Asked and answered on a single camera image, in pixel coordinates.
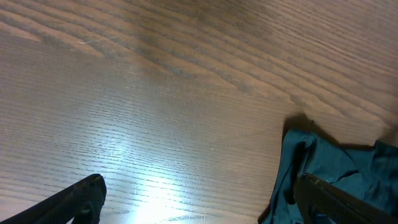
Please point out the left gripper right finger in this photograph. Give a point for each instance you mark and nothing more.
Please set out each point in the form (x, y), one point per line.
(320, 202)

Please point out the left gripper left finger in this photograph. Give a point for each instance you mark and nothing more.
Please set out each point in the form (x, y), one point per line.
(80, 203)

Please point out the dark teal t-shirt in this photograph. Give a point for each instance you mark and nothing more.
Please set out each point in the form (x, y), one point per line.
(367, 174)

